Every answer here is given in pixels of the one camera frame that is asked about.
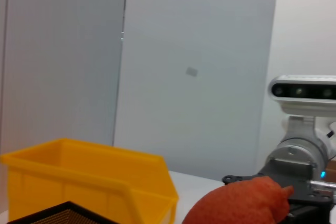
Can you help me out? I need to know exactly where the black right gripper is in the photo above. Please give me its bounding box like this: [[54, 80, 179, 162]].
[[222, 173, 336, 224]]

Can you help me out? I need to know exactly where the black mesh pen holder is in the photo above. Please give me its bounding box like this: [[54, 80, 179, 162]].
[[6, 200, 119, 224]]

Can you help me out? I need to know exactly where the yellow plastic bin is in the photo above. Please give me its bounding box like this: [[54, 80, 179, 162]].
[[0, 137, 180, 224]]

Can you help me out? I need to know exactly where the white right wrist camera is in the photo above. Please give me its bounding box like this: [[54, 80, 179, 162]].
[[268, 74, 336, 116]]

